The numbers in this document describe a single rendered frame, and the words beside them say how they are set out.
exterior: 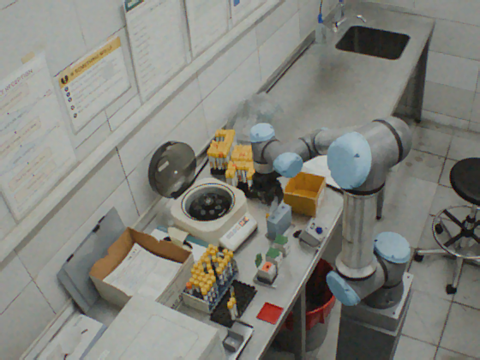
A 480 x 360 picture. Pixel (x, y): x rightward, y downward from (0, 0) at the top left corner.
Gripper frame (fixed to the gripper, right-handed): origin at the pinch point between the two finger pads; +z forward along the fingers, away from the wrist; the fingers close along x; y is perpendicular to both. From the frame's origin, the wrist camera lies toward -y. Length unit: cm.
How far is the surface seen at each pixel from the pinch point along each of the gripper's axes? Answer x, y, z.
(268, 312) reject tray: 17.2, 29.0, 15.0
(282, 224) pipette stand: 2.0, -2.0, 9.1
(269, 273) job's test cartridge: 11.2, 19.3, 8.2
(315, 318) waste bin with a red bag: 15, -4, 65
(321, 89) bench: -36, -96, 15
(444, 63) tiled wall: -3, -223, 50
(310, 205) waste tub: 6.0, -15.1, 8.8
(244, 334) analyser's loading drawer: 17.4, 41.8, 11.2
